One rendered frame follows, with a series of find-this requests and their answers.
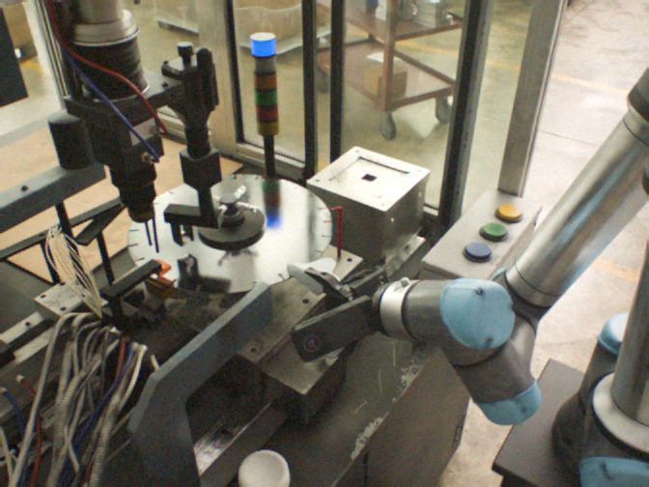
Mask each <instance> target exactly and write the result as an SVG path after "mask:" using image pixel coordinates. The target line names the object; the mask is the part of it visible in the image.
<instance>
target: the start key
mask: <svg viewBox="0 0 649 487"><path fill-rule="evenodd" d="M482 232H483V234H484V235H485V236H486V237H488V238H491V239H502V238H504V237H505V236H506V228H505V227H504V226H503V225H501V224H498V223H493V222H492V223H487V224H485V225H484V227H483V231H482Z"/></svg>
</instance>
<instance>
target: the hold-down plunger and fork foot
mask: <svg viewBox="0 0 649 487"><path fill-rule="evenodd" d="M197 197H198V204H199V206H190V205H182V204H173V203H169V204H168V206H167V207H166V208H165V210H164V211H163V218H164V222H165V223H170V227H171V232H172V238H173V242H174V243H176V244H178V245H179V246H180V247H182V246H183V236H182V230H181V225H182V226H183V231H184V232H186V233H187V234H188V236H189V237H190V240H191V241H192V242H193V241H194V235H193V228H192V226H195V227H204V228H212V229H219V227H220V226H221V224H222V222H223V220H224V214H223V209H216V208H215V207H214V203H213V196H212V188H211V189H208V190H203V191H197Z"/></svg>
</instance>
